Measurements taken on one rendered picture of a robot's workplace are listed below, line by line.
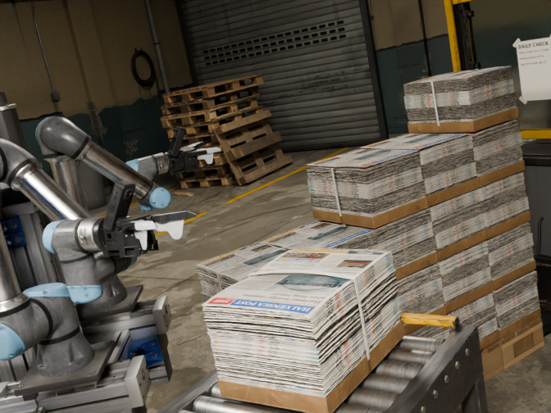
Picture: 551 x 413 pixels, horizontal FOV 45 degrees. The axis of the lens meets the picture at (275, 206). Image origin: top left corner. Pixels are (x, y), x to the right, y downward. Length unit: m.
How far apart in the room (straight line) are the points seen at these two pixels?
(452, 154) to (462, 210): 0.24
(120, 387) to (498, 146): 1.85
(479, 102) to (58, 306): 1.84
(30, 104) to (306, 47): 3.95
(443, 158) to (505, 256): 0.57
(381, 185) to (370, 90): 7.25
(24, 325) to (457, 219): 1.75
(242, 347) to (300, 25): 8.92
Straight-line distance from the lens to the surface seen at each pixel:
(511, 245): 3.10
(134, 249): 1.45
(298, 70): 10.30
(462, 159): 2.82
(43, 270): 2.10
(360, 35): 9.73
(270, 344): 1.42
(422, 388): 1.48
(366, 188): 2.49
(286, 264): 1.64
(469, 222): 2.88
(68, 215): 1.73
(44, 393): 1.97
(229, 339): 1.49
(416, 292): 2.71
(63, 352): 1.91
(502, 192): 3.03
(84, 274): 1.59
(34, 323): 1.82
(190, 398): 1.63
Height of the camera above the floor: 1.52
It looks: 12 degrees down
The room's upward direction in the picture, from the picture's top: 11 degrees counter-clockwise
